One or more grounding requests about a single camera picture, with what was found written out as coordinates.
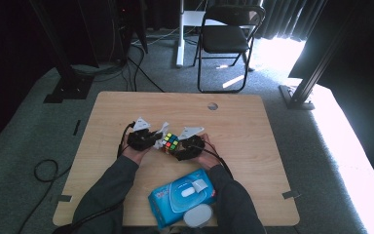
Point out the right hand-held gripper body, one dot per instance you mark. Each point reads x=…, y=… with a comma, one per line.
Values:
x=193, y=146

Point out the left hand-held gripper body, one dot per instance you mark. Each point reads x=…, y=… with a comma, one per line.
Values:
x=138, y=140

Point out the white wet wipe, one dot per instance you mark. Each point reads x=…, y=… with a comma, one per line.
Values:
x=160, y=144

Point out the multicoloured puzzle cube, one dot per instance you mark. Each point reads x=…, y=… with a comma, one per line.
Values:
x=170, y=142

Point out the blue wet wipe packet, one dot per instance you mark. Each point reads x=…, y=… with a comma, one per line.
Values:
x=165, y=201

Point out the person's left hand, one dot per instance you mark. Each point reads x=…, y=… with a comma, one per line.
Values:
x=136, y=156

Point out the person's right hand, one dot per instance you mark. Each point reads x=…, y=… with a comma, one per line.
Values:
x=209, y=157

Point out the black tape strip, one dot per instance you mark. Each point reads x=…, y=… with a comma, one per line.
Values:
x=77, y=127

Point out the black metal stand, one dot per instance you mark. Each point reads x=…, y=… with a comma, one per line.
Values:
x=68, y=87
x=300, y=97

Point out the grey tape piece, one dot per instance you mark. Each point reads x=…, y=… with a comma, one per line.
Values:
x=64, y=198
x=290, y=194

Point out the black folding chair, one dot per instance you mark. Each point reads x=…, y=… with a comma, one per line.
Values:
x=224, y=39

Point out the black equipment rack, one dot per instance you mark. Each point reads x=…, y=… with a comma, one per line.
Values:
x=123, y=26

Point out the dark pleated curtain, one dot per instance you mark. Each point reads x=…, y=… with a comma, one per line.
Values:
x=282, y=19

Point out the black curtain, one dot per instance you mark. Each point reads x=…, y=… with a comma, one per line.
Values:
x=363, y=81

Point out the white desk frame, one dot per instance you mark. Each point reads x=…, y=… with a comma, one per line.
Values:
x=179, y=48

